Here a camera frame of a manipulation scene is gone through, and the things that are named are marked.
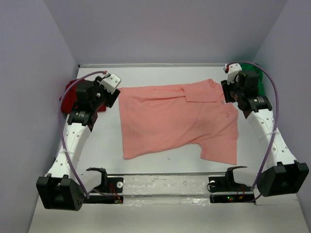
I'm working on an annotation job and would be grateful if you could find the pink t-shirt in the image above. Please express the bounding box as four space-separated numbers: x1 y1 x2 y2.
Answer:
119 79 238 165

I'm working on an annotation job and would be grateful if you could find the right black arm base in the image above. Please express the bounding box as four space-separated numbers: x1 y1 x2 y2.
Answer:
207 166 256 204

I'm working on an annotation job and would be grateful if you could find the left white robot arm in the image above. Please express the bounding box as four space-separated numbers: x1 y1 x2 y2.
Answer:
36 71 123 211

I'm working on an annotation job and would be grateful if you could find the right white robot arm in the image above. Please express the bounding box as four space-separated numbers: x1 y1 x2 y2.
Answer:
221 66 309 197

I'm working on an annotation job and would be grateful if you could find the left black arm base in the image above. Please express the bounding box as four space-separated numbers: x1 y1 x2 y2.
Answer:
84 167 124 204

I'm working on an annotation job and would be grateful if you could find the green crumpled t-shirt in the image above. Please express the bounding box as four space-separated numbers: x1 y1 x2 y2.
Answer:
239 63 265 96

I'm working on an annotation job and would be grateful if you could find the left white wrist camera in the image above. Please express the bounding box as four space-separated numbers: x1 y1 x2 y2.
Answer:
100 74 121 94

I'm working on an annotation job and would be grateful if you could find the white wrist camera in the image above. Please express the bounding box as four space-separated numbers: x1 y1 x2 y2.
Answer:
224 63 242 84
100 74 121 94

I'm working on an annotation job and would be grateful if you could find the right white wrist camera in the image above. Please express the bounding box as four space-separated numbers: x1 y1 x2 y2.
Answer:
224 63 242 84

